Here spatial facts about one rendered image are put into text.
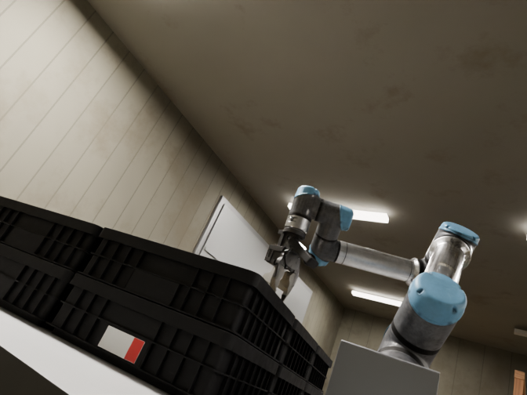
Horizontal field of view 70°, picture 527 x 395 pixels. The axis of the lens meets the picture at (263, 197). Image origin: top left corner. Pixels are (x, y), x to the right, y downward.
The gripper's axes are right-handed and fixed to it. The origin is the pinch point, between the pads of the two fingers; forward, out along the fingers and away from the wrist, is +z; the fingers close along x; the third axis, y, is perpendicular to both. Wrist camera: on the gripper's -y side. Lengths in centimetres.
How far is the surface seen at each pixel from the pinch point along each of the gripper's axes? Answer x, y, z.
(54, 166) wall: 9, 245, -49
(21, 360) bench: 70, -29, 23
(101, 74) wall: 14, 246, -136
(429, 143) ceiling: -159, 38, -164
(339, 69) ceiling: -73, 74, -171
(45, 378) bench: 69, -34, 23
